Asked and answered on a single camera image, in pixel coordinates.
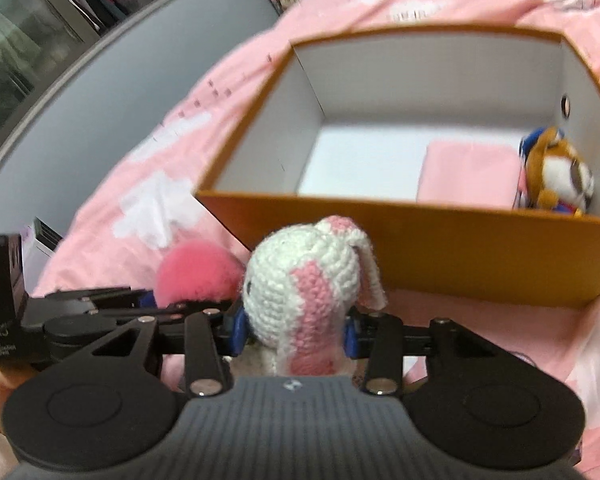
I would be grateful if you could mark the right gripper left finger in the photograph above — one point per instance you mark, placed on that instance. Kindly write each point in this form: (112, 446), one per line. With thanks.
(209, 338)

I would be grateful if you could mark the pink fluffy pom-pom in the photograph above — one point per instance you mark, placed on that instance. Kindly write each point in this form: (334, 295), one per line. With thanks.
(198, 270)

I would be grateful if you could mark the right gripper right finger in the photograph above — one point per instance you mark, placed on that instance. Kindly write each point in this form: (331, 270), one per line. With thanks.
(375, 342)

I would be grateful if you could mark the pink printed bed sheet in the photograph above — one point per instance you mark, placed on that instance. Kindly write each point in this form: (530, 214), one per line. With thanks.
(145, 205)

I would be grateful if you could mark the pink zip pouch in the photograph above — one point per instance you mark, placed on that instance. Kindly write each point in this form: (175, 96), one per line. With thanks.
(469, 174)

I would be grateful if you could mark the orange cardboard storage box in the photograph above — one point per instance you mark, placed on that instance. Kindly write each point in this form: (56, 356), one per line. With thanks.
(342, 126)

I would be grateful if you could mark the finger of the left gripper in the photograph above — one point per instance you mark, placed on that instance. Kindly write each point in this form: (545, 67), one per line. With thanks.
(109, 297)

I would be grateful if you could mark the brown blue plush doll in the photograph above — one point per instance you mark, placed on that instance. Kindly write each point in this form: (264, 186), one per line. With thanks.
(554, 176)

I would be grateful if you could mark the white pink crochet bunny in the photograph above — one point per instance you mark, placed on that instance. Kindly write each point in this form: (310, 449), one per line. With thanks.
(299, 286)

